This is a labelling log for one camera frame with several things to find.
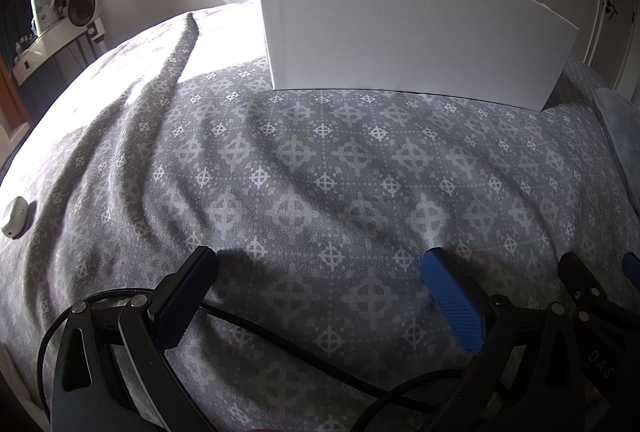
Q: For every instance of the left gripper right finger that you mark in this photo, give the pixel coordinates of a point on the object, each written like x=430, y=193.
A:
x=524, y=374

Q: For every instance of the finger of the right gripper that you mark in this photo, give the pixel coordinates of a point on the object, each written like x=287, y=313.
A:
x=631, y=268
x=582, y=286

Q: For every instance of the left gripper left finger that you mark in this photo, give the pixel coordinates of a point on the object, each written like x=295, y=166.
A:
x=89, y=391

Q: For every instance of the grey fleece cloth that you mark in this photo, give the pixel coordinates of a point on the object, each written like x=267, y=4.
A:
x=620, y=119

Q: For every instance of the small white earbud case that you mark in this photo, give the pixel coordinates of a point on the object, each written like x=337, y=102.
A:
x=14, y=219

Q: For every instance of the white wardrobe doors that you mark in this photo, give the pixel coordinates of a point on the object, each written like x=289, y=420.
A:
x=613, y=49

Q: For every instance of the grey patterned bedspread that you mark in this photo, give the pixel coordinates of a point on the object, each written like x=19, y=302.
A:
x=319, y=206

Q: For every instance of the white cardboard box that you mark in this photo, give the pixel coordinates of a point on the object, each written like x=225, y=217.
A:
x=509, y=52

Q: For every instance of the white remote device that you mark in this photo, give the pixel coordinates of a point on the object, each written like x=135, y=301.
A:
x=43, y=15

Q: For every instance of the small round black fan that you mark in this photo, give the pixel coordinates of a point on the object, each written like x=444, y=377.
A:
x=82, y=12

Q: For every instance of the white wall shelf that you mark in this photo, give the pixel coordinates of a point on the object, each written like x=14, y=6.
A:
x=58, y=37

